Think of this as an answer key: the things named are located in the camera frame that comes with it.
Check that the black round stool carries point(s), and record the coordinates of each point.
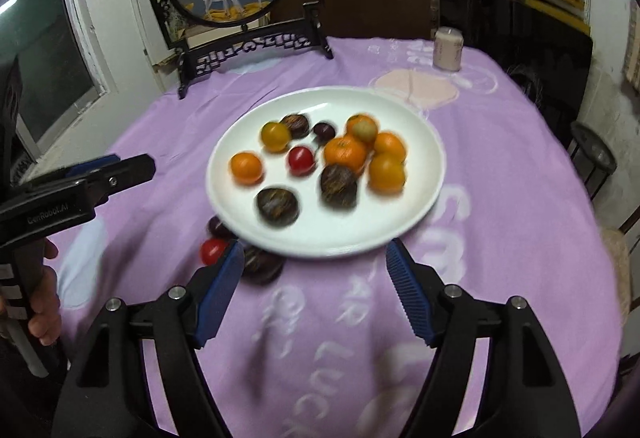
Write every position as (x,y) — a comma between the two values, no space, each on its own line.
(592,157)

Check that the large orange fruit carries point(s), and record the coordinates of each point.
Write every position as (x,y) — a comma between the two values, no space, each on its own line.
(386,174)

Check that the dark carved water chestnut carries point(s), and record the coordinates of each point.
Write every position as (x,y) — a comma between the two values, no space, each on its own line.
(339,187)

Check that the dark cherry on cloth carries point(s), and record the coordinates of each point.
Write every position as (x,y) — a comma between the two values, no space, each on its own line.
(217,229)

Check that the pale pink candle jar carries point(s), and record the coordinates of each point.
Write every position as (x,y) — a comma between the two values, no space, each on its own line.
(448,46)

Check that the tangerine of plate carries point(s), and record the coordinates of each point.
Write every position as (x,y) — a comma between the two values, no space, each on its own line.
(347,151)
(359,117)

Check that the window with white frame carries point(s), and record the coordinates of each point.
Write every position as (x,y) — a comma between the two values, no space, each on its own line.
(62,66)

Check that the tangerine centre of plate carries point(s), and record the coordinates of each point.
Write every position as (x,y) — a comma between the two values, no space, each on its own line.
(347,151)

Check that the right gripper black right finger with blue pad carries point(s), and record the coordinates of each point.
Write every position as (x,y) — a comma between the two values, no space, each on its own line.
(449,321)

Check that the person's left hand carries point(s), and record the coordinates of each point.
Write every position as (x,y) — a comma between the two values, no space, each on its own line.
(46,325)

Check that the dark cherry with stem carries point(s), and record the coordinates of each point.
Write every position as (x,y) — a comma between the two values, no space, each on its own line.
(323,132)

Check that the tangerine rear of plate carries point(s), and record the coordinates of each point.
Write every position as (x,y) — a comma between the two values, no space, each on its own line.
(359,117)

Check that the purple printed tablecloth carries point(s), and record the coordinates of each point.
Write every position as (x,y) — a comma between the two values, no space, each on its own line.
(326,350)

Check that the small dark chestnut on plate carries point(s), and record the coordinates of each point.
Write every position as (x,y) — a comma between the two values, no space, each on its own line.
(298,125)

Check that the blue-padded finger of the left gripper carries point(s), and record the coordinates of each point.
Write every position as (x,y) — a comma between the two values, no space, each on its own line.
(92,165)

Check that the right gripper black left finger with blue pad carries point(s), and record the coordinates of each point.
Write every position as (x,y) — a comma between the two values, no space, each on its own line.
(184,320)

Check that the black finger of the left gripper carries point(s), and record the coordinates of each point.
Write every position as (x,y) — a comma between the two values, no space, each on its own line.
(120,176)

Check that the yellow cherry tomato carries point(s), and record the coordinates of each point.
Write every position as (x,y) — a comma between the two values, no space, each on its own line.
(275,137)

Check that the small orange left on plate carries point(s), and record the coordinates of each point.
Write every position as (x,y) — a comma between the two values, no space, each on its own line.
(246,168)

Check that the orange fruit rear right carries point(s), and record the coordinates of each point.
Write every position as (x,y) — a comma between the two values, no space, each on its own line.
(390,143)

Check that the red cherry tomato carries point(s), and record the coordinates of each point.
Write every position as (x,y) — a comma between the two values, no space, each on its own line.
(301,161)
(211,250)

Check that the brown chestnut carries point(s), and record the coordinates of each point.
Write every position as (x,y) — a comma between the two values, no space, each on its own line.
(277,206)

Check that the white round plate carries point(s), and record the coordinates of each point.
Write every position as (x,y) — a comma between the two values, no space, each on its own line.
(321,231)

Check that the dark glossy water chestnut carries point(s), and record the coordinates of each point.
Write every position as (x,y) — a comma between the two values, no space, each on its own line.
(261,267)

